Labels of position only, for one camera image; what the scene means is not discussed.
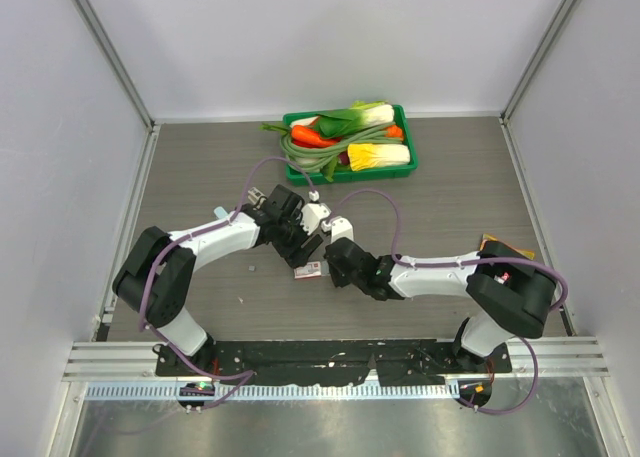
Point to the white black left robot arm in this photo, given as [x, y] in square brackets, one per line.
[156, 276]

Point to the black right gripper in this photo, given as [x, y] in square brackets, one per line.
[338, 281]

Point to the green bok choy toy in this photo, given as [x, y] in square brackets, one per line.
[341, 122]

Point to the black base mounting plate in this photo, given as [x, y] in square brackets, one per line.
[340, 363]

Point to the yellow napa cabbage toy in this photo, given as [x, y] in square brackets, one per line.
[372, 156]

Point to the red white staple box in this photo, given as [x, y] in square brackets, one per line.
[315, 269]

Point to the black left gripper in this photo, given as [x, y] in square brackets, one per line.
[297, 256]

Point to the orange carrot toy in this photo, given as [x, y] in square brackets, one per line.
[309, 138]

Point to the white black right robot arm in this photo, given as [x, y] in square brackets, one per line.
[514, 293]

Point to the Fox's candy bag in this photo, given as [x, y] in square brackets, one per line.
[486, 238]

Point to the green plastic tray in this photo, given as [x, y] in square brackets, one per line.
[297, 176]

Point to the green long beans toy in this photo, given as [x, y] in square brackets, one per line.
[329, 161]

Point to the white cable duct rail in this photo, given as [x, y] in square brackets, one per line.
[190, 391]

